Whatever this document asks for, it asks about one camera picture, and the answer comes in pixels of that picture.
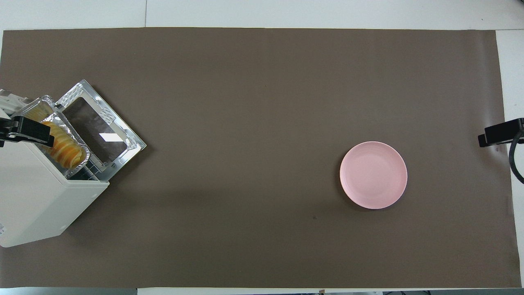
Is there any aluminium foil tray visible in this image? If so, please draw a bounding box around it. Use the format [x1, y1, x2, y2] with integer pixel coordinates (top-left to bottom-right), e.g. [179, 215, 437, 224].
[16, 95, 91, 172]

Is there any brown table mat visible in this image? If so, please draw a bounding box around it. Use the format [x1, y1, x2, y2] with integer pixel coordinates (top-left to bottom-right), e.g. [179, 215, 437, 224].
[0, 27, 522, 288]

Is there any wire oven rack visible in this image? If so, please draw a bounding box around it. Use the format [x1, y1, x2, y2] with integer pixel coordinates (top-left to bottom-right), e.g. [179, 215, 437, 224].
[67, 155, 104, 182]

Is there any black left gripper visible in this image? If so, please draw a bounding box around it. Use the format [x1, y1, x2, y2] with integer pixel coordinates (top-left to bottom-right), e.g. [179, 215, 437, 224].
[0, 116, 55, 148]

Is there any glass oven door metal frame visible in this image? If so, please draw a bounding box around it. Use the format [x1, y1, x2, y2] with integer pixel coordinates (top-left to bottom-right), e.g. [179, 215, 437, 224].
[54, 79, 147, 182]

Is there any white toaster oven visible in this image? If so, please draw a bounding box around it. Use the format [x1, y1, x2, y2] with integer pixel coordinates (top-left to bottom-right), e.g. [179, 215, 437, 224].
[0, 88, 110, 248]

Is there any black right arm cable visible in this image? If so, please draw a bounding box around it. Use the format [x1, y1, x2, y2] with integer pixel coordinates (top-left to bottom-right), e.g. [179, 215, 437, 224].
[509, 130, 524, 184]

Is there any pink round plate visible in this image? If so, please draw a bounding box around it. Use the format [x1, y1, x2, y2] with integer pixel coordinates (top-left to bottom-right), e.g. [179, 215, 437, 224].
[339, 141, 408, 210]

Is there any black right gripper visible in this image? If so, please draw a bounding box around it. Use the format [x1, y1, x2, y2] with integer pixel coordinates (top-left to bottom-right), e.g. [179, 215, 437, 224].
[478, 118, 524, 148]

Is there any sliced golden bread loaf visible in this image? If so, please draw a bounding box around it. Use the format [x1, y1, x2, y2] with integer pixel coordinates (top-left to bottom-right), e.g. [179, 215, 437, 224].
[25, 104, 87, 169]

